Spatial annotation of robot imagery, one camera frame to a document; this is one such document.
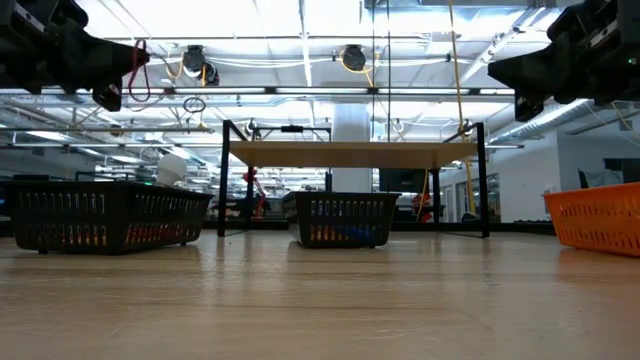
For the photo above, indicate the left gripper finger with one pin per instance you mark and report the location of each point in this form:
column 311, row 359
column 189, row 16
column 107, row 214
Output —
column 105, row 50
column 105, row 70

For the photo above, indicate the wooden shelf riser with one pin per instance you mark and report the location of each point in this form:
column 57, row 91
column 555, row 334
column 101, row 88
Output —
column 350, row 154

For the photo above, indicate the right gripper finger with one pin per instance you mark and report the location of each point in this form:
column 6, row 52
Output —
column 530, row 86
column 530, row 62

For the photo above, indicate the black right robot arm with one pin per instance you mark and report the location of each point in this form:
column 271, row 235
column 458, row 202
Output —
column 631, row 50

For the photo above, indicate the black slotted plastic basket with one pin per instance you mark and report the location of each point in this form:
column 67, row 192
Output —
column 345, row 196
column 115, row 186

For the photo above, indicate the orange slotted plastic basket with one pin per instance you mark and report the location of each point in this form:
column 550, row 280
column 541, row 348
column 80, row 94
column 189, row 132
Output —
column 595, row 192

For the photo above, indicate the white bulb table lamp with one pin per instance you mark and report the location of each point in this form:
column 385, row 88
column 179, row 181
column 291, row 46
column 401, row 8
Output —
column 171, row 170

